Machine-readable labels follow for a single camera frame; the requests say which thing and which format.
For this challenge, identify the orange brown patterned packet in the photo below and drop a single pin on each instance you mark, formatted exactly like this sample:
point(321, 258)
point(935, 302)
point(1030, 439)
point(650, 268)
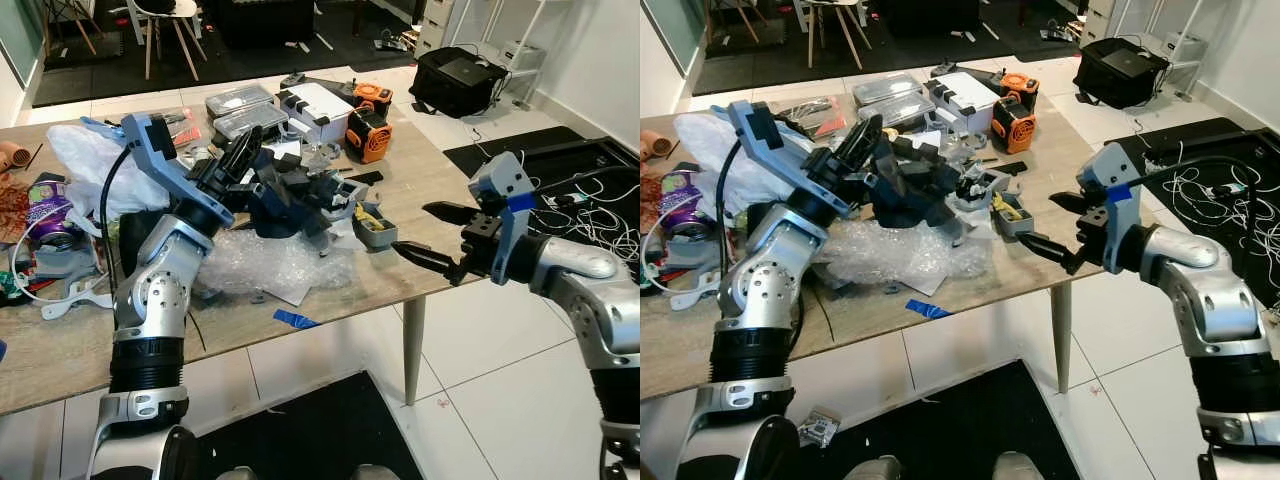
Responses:
point(12, 210)
point(648, 195)

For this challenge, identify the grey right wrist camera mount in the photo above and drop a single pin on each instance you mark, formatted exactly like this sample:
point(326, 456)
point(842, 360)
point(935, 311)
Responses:
point(1115, 190)
point(505, 200)

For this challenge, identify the large dark carpet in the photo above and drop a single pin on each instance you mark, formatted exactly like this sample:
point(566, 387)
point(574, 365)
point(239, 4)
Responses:
point(250, 50)
point(920, 45)

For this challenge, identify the orange hair dryer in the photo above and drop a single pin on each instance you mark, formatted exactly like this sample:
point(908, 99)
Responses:
point(655, 145)
point(15, 155)

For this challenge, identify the orange and black fan unit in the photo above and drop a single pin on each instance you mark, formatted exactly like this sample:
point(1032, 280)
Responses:
point(368, 135)
point(1013, 125)

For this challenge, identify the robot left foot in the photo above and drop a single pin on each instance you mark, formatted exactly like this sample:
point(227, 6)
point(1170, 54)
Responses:
point(872, 468)

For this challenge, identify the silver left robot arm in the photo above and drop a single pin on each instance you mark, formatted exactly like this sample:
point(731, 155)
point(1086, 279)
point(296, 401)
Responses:
point(150, 300)
point(755, 290)

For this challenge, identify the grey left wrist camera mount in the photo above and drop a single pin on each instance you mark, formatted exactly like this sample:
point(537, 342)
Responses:
point(775, 140)
point(150, 150)

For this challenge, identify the white storage box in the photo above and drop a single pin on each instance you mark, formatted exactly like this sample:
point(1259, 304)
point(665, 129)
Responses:
point(1183, 55)
point(522, 65)

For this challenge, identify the white plastic bag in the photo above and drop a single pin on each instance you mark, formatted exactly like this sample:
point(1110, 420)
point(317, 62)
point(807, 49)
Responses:
point(715, 150)
point(85, 165)

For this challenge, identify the dark blue printed parts pile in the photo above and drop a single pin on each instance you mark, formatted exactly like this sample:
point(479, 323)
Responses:
point(295, 200)
point(915, 190)

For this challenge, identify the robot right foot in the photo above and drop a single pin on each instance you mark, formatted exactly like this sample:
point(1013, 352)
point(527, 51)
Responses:
point(375, 472)
point(1018, 467)

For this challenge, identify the blue tape piece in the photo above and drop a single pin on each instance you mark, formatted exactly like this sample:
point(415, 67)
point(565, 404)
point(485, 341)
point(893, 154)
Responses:
point(296, 318)
point(928, 309)

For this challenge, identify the small grey open box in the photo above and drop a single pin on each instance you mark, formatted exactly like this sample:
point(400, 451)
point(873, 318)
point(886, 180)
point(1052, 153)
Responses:
point(375, 230)
point(1012, 218)

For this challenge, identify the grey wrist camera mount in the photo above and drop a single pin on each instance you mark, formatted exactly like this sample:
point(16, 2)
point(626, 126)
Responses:
point(150, 150)
point(505, 200)
point(775, 140)
point(1115, 190)

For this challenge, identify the white chair with wooden legs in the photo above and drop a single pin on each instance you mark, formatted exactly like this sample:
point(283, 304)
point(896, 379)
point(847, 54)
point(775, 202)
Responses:
point(165, 10)
point(830, 5)

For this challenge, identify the red and black packet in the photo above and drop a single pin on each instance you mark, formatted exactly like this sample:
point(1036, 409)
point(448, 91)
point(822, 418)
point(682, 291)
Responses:
point(182, 128)
point(825, 118)

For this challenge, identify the clear plastic parts case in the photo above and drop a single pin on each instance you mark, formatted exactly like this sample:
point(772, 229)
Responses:
point(887, 88)
point(250, 122)
point(240, 100)
point(897, 110)

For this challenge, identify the plain black floor mat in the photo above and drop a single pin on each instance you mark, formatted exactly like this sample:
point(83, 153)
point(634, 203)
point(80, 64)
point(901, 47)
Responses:
point(950, 430)
point(300, 440)

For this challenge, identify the white cardboard box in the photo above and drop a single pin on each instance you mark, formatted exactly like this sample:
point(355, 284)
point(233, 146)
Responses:
point(965, 95)
point(318, 105)

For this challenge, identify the tapered wooden table leg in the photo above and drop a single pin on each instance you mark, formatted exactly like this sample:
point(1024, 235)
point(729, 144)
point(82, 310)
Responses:
point(1061, 340)
point(413, 350)

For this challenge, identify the black backpack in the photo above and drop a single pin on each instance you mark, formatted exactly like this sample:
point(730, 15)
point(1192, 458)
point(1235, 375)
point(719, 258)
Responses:
point(1120, 72)
point(458, 82)

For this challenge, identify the orange round device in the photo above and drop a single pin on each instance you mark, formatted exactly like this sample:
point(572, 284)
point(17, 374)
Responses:
point(372, 96)
point(1020, 85)

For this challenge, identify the white drawer unit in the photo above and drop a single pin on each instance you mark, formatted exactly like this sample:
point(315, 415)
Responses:
point(1102, 18)
point(437, 25)

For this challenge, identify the small printed packet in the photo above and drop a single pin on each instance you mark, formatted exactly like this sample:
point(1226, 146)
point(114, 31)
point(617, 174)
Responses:
point(820, 427)

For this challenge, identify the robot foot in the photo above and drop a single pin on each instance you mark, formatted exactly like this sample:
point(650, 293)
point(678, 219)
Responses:
point(872, 468)
point(1018, 467)
point(375, 472)

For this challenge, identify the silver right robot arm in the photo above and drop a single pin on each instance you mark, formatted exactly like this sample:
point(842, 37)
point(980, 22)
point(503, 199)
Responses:
point(595, 290)
point(1215, 290)

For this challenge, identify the clear bubble wrap sheet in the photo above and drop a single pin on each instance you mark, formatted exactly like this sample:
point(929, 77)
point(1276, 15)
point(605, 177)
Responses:
point(270, 265)
point(900, 255)

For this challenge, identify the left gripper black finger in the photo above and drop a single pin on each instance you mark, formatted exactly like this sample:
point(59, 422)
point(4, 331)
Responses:
point(850, 145)
point(873, 135)
point(253, 148)
point(232, 160)

